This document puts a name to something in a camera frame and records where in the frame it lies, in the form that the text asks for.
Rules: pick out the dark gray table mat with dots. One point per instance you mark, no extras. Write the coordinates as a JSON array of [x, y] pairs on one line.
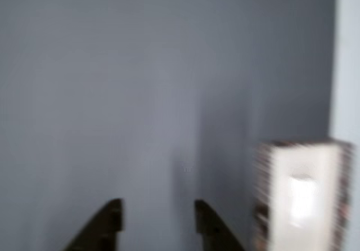
[[112, 93]]

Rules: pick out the bark pattern cardboard box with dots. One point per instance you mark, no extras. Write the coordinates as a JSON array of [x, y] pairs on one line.
[[278, 200]]

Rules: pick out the white block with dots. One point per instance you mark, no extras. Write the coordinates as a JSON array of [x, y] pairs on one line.
[[302, 203]]

